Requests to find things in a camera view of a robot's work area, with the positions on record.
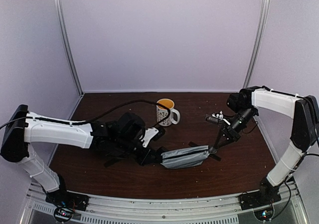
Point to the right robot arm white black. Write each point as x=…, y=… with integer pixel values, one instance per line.
x=284, y=117

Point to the grey zipper pouch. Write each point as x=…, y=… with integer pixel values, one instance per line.
x=186, y=157

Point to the right circuit board with leds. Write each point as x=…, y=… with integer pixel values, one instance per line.
x=265, y=214

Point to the circuit board with leds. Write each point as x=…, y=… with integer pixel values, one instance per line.
x=265, y=214
x=62, y=215

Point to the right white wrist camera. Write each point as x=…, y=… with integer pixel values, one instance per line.
x=218, y=118

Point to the front aluminium rail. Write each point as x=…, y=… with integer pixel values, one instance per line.
x=212, y=210

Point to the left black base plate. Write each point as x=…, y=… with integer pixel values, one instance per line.
x=68, y=200

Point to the left circuit board with leds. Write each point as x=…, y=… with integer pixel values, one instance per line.
x=62, y=215

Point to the left aluminium frame post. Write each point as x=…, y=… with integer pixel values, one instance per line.
x=67, y=47

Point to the floral ceramic mug yellow inside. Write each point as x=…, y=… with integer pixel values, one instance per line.
x=166, y=112

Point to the aluminium frame post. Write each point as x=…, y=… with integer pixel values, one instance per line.
x=264, y=11
x=67, y=47

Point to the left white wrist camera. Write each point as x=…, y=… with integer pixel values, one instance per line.
x=152, y=134

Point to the black comb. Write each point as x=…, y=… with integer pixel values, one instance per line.
x=113, y=160
x=215, y=157

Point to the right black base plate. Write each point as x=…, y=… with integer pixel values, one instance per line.
x=257, y=199

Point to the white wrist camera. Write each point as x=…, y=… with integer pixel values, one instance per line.
x=218, y=118
x=152, y=134

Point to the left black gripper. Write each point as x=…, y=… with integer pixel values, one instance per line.
x=145, y=159

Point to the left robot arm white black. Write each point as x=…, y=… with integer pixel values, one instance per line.
x=117, y=138

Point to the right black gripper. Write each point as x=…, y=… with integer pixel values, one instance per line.
x=236, y=136

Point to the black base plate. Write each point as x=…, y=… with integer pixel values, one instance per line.
x=68, y=200
x=257, y=199

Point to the right aluminium frame post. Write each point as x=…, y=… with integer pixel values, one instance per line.
x=264, y=11

